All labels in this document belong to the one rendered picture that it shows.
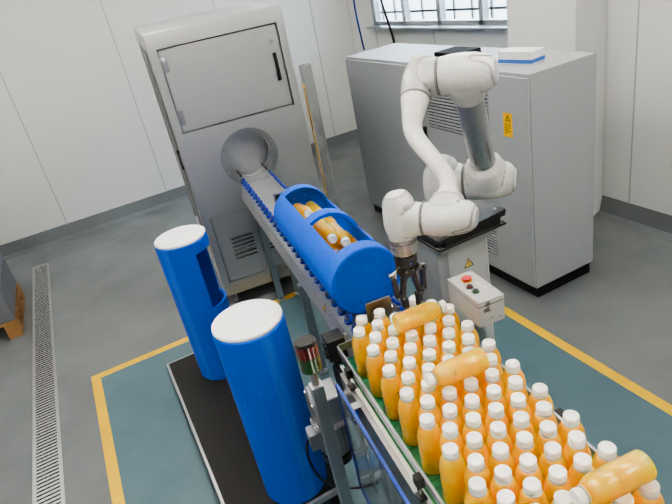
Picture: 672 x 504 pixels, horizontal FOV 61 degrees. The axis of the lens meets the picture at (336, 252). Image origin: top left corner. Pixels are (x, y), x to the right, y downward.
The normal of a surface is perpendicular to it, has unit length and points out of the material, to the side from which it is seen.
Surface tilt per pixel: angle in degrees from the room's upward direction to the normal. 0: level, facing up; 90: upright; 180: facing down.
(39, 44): 90
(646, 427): 0
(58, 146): 90
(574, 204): 90
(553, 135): 90
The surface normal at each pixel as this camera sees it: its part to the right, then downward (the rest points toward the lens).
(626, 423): -0.18, -0.87
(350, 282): 0.34, 0.37
